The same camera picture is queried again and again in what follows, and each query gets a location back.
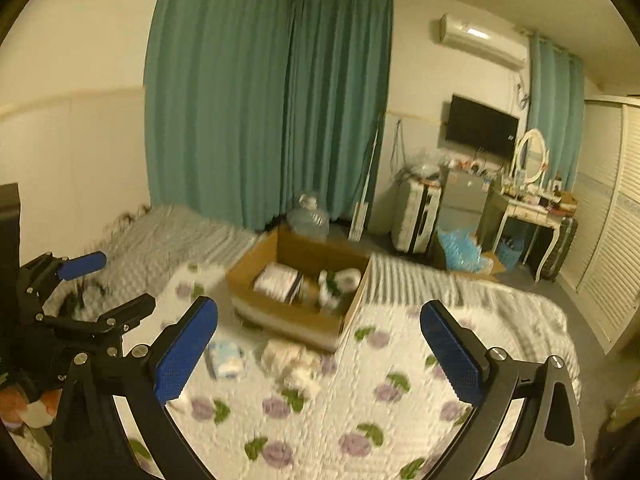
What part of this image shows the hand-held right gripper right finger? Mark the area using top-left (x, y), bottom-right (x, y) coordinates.
top-left (420, 301), bottom-right (587, 480)

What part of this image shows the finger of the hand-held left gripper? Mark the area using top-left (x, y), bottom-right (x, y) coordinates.
top-left (15, 251), bottom-right (108, 322)
top-left (42, 293), bottom-right (157, 348)

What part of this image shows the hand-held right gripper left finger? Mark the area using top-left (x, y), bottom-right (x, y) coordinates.
top-left (50, 296), bottom-right (219, 480)

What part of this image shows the blue white soft packet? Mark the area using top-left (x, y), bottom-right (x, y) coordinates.
top-left (206, 340), bottom-right (247, 380)

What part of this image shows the brown cardboard box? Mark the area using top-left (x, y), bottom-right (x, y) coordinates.
top-left (226, 225), bottom-right (373, 353)

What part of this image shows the orange white cloth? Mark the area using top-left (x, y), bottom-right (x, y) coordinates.
top-left (0, 389), bottom-right (62, 431)

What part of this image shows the grey striped blanket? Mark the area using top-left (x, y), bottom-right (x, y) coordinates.
top-left (42, 204), bottom-right (581, 341)

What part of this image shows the dark headboard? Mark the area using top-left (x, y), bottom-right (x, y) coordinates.
top-left (0, 183), bottom-right (22, 271)

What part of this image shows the blue plastic bag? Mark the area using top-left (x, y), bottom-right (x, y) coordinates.
top-left (436, 227), bottom-right (487, 273)

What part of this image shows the white floral quilt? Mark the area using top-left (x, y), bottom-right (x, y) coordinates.
top-left (114, 260), bottom-right (583, 480)

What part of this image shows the blue plastic basket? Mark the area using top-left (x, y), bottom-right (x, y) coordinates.
top-left (496, 237), bottom-right (526, 270)

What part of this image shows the white packet with dark edge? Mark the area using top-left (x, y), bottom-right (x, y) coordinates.
top-left (252, 262), bottom-right (305, 305)

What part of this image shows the white tissue roll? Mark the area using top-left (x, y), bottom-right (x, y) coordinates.
top-left (334, 267), bottom-right (363, 292)

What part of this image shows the white suitcase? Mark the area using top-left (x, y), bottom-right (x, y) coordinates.
top-left (391, 176), bottom-right (443, 255)

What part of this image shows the dark suitcase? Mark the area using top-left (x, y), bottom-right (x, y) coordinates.
top-left (540, 216), bottom-right (579, 283)

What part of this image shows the white dressing table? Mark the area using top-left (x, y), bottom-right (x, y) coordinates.
top-left (487, 185), bottom-right (576, 283)

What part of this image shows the grey mini fridge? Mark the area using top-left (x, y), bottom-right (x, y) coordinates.
top-left (439, 167), bottom-right (493, 241)

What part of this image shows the white mop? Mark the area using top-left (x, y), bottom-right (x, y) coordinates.
top-left (347, 129), bottom-right (381, 242)

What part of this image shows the clear plastic water jug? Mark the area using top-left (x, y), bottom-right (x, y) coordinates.
top-left (286, 191), bottom-right (331, 238)

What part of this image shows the clear plastic bag pile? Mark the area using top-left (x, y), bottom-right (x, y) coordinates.
top-left (400, 147), bottom-right (453, 181)

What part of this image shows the white louvered wardrobe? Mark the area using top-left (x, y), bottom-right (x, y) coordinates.
top-left (557, 94), bottom-right (640, 356)

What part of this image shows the white oval mirror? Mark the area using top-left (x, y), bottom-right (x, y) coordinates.
top-left (514, 128), bottom-right (550, 187)

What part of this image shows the wide teal curtain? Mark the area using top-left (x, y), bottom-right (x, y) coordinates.
top-left (144, 0), bottom-right (393, 233)

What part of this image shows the narrow teal curtain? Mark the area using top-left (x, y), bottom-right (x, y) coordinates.
top-left (526, 32), bottom-right (586, 193)

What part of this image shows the white air conditioner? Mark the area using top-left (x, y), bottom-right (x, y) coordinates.
top-left (439, 14), bottom-right (529, 72)

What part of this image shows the black wall television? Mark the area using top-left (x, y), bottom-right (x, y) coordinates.
top-left (444, 93), bottom-right (521, 160)

